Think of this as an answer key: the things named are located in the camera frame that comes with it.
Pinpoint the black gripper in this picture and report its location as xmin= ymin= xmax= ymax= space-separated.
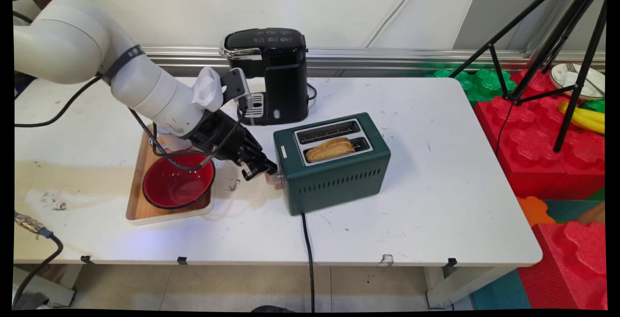
xmin=186 ymin=110 xmax=279 ymax=182

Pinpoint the toasted bread slice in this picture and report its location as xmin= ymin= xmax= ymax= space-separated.
xmin=304 ymin=137 xmax=356 ymax=164

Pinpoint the green two-slot toaster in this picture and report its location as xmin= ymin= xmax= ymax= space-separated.
xmin=273 ymin=112 xmax=391 ymax=216

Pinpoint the black coffee machine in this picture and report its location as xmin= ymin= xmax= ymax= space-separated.
xmin=219 ymin=28 xmax=310 ymax=126

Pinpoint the red bowl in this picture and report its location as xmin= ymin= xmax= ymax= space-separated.
xmin=142 ymin=151 xmax=216 ymax=210

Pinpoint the wooden serving tray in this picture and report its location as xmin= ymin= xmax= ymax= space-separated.
xmin=125 ymin=130 xmax=215 ymax=226

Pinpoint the green foam block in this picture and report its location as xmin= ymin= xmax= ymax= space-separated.
xmin=425 ymin=67 xmax=516 ymax=103

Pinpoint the white table leg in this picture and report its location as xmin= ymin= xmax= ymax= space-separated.
xmin=14 ymin=265 xmax=83 ymax=308
xmin=424 ymin=266 xmax=516 ymax=309

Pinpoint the large red foam block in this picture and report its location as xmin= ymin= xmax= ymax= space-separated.
xmin=474 ymin=69 xmax=606 ymax=200

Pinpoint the teal foam mat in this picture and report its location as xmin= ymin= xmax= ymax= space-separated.
xmin=470 ymin=269 xmax=532 ymax=310

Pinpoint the orange foam block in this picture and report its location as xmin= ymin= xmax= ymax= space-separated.
xmin=516 ymin=196 xmax=557 ymax=227

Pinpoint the white plate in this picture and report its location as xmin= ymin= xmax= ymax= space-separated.
xmin=550 ymin=63 xmax=605 ymax=100

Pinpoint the silver fork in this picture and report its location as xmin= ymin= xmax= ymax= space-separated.
xmin=564 ymin=63 xmax=590 ymax=95

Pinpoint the yellow banana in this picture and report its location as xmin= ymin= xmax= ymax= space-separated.
xmin=558 ymin=101 xmax=605 ymax=125
xmin=569 ymin=113 xmax=605 ymax=135

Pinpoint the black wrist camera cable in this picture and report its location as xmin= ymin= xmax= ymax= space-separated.
xmin=128 ymin=98 xmax=250 ymax=171

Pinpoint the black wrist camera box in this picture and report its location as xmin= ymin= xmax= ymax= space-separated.
xmin=220 ymin=67 xmax=252 ymax=110

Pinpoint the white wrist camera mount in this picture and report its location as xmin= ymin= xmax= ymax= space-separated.
xmin=192 ymin=67 xmax=224 ymax=112

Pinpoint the black toaster power cord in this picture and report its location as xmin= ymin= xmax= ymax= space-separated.
xmin=301 ymin=213 xmax=316 ymax=313

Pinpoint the black strap on arm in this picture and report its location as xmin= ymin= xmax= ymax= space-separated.
xmin=103 ymin=45 xmax=146 ymax=86

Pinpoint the aluminium wall rail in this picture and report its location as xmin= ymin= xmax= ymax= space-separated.
xmin=143 ymin=46 xmax=606 ymax=71

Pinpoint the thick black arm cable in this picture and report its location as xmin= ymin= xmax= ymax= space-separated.
xmin=14 ymin=72 xmax=103 ymax=128

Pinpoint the cable with metal connector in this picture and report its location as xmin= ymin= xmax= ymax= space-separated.
xmin=14 ymin=212 xmax=64 ymax=308

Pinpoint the thin black tripod cable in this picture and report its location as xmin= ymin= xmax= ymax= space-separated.
xmin=494 ymin=99 xmax=517 ymax=159

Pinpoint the black camera tripod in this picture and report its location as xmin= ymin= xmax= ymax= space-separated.
xmin=448 ymin=0 xmax=608 ymax=153

